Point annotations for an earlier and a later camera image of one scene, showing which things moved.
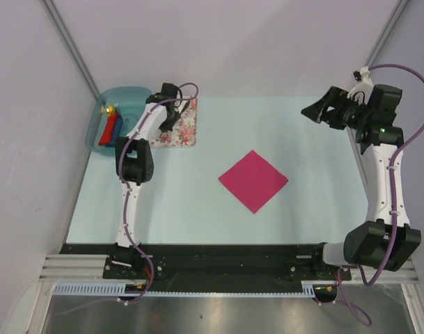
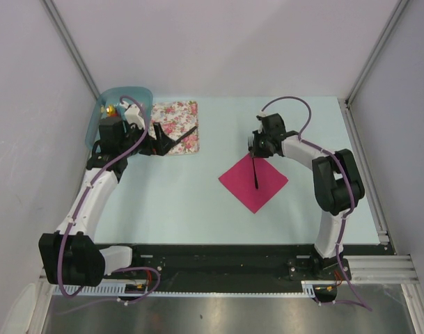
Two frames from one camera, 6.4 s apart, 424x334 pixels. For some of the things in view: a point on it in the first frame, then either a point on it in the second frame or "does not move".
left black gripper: x=164 y=127 -> x=154 y=147
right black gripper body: x=354 y=114 -> x=261 y=147
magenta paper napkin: x=253 y=180 does not move
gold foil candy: x=111 y=109 does not move
